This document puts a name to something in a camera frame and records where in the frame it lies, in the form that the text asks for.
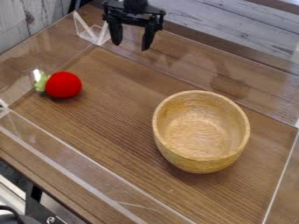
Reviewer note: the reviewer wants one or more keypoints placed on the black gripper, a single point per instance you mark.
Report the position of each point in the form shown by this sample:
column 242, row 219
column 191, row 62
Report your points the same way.
column 136, row 13

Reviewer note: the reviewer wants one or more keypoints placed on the red felt strawberry toy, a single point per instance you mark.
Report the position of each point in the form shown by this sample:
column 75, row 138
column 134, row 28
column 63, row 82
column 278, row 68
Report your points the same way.
column 60, row 85

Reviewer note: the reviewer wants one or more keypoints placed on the light wooden bowl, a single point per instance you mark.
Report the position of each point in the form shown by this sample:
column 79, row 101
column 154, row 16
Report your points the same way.
column 200, row 131

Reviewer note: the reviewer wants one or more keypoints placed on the clear acrylic tray enclosure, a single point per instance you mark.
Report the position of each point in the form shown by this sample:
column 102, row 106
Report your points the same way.
column 86, row 147

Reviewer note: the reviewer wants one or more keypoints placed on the black table leg bracket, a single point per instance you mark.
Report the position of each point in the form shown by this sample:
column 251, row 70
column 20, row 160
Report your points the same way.
column 36, row 210

